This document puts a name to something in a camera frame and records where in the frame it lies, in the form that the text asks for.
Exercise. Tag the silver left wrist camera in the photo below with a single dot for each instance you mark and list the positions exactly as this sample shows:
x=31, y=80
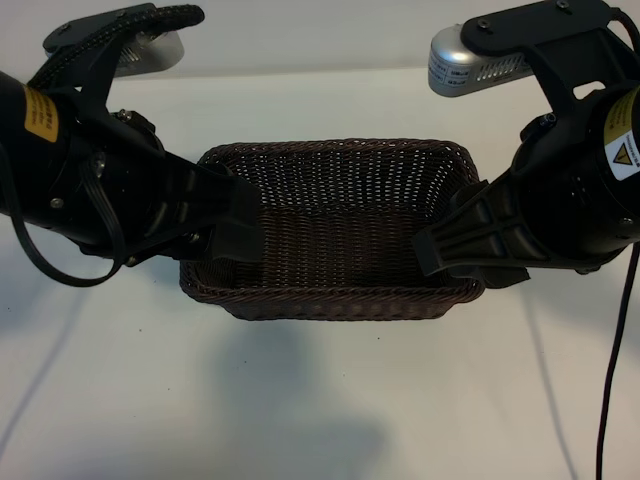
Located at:
x=160, y=52

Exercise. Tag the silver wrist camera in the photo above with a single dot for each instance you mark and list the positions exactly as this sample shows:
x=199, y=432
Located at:
x=160, y=52
x=455, y=65

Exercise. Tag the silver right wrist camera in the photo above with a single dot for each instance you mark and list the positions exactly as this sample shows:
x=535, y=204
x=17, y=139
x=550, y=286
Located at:
x=455, y=65

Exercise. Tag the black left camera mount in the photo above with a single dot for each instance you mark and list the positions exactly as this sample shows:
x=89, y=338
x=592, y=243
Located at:
x=95, y=75

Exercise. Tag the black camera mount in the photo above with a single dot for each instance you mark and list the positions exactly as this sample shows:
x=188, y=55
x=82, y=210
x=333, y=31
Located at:
x=95, y=75
x=560, y=70

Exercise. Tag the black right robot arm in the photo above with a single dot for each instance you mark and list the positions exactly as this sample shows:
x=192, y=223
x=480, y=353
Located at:
x=631, y=210

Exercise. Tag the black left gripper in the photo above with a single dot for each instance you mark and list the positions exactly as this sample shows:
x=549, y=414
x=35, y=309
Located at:
x=130, y=200

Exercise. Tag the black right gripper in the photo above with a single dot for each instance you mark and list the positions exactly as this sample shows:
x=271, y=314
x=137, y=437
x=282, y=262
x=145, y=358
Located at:
x=565, y=210

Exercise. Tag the dark brown wicker basket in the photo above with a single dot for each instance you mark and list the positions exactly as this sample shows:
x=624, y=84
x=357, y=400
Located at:
x=340, y=240

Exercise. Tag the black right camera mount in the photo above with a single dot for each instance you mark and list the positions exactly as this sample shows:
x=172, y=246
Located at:
x=560, y=70

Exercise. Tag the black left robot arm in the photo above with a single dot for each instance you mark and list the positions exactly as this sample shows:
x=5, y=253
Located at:
x=15, y=165

